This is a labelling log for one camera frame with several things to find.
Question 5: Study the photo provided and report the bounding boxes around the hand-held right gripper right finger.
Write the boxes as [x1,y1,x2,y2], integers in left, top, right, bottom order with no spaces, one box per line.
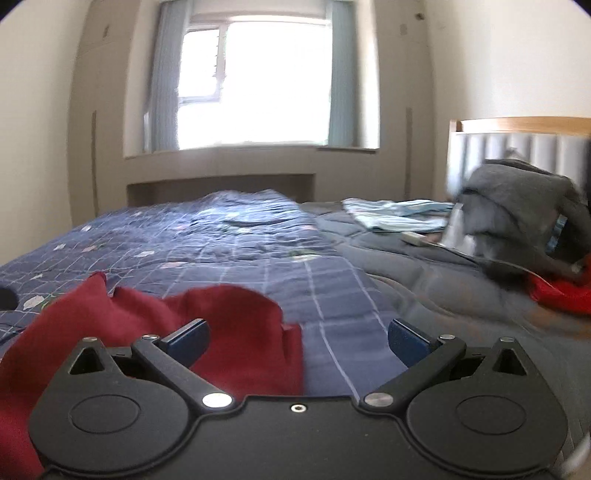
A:
[359,318,530,412]

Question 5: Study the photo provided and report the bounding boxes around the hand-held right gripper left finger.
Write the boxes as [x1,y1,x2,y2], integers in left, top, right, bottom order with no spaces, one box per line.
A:
[69,318,234,412]

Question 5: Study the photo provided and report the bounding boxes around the dark red sweater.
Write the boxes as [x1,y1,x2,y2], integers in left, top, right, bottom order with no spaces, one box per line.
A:
[0,271,305,480]

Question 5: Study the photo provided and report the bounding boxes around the grey clothes pile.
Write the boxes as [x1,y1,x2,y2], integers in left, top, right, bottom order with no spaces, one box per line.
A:
[442,157,591,283]

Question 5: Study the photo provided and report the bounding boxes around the grey blanket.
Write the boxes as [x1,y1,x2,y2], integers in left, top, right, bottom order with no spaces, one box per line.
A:
[300,198,591,472]

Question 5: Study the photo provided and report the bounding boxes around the blue checked bedspread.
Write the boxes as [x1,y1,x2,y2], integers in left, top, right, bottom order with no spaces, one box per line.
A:
[0,189,416,403]

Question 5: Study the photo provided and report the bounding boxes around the light blue patterned cloth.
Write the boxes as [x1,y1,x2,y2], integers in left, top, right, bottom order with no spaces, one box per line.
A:
[342,198,456,233]

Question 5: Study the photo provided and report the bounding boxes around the bright red cloth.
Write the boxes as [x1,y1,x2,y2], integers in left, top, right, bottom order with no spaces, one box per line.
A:
[526,272,591,317]

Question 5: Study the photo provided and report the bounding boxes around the beige built-in wardrobe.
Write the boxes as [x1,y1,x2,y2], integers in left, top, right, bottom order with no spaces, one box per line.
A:
[376,0,437,204]
[68,0,155,223]

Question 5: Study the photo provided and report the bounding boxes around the pale blue curtain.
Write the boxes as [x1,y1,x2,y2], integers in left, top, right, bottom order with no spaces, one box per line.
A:
[326,0,359,147]
[143,0,186,153]

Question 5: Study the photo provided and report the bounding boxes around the window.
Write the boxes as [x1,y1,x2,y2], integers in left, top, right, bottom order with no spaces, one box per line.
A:
[178,14,334,149]

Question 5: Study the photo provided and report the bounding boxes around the padded headboard with wooden frame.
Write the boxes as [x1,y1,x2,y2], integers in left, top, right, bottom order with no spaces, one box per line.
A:
[447,116,591,195]

